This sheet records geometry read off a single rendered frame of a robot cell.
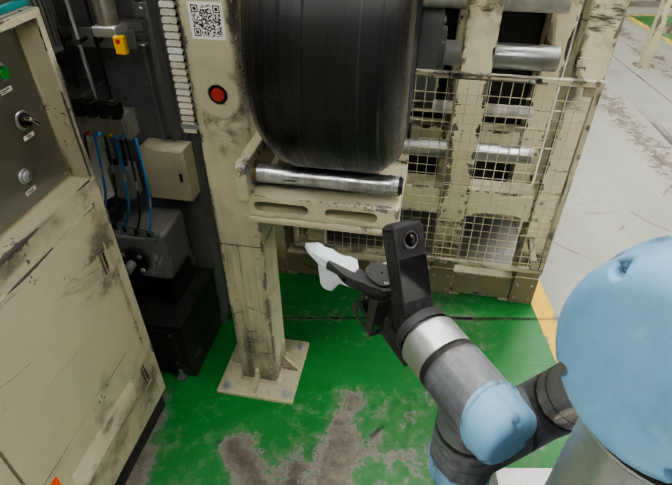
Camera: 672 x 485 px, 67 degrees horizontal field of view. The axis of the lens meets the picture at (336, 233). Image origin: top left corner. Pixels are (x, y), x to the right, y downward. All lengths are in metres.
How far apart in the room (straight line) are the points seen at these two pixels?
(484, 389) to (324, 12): 0.63
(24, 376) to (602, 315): 1.11
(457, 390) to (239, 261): 1.02
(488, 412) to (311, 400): 1.33
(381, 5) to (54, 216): 0.78
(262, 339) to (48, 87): 0.95
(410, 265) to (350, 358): 1.35
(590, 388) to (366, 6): 0.70
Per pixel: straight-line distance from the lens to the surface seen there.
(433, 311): 0.62
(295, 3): 0.92
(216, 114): 1.25
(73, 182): 1.31
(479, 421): 0.55
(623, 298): 0.30
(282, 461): 1.73
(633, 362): 0.31
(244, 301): 1.60
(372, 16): 0.89
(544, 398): 0.66
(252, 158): 1.20
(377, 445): 1.75
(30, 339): 1.23
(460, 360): 0.58
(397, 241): 0.60
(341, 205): 1.16
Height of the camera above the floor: 1.52
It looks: 38 degrees down
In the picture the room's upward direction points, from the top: straight up
